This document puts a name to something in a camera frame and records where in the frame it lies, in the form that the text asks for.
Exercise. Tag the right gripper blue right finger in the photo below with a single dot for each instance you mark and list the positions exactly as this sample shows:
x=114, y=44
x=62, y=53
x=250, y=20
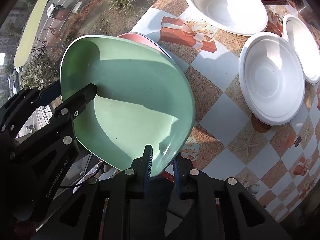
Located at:
x=176, y=169

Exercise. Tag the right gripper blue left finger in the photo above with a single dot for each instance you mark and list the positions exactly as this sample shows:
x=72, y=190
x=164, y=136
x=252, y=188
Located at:
x=146, y=166

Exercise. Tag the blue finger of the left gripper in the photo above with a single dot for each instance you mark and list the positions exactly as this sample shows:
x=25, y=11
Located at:
x=49, y=94
x=76, y=103

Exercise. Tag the green square plate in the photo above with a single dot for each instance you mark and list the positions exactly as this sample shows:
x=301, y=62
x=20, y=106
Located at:
x=143, y=98

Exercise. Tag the large white paper bowl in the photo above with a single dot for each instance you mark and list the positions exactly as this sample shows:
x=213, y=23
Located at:
x=271, y=78

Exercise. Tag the pink square plate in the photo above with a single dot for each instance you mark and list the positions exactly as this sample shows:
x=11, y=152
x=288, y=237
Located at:
x=139, y=39

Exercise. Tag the white paper plate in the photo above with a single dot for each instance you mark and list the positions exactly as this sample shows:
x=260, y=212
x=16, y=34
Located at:
x=300, y=38

